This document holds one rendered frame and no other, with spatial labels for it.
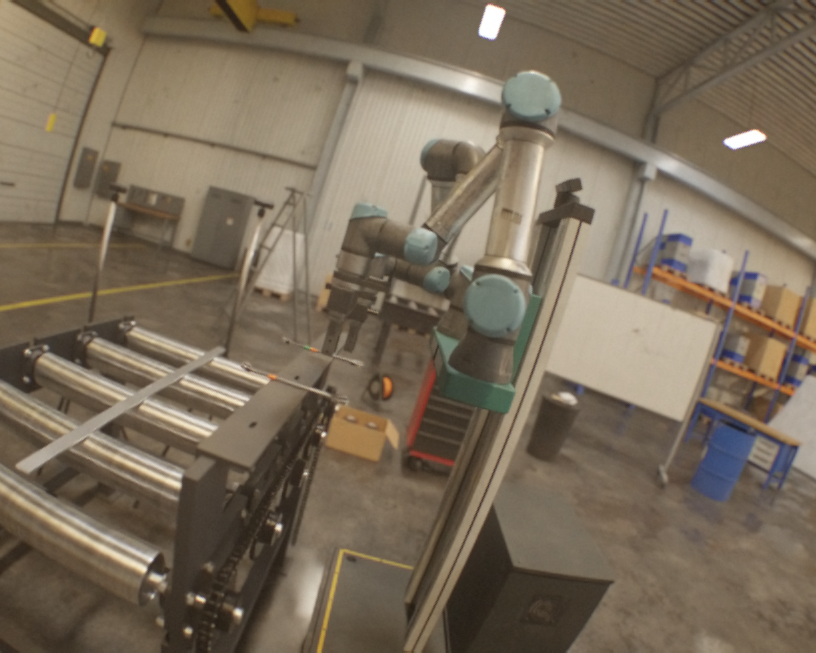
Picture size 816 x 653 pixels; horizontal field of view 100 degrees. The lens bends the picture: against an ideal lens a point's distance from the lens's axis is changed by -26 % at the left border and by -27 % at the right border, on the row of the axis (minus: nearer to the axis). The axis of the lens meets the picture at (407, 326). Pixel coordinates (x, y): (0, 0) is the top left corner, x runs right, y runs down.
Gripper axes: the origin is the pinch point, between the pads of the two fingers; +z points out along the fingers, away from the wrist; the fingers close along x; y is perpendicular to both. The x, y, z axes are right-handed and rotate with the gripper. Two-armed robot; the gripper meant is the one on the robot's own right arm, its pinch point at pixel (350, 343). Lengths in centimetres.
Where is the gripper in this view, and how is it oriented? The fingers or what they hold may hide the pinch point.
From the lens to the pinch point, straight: 140.0
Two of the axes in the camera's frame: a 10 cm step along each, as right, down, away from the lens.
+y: 9.6, 2.9, 0.3
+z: -3.0, 9.4, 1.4
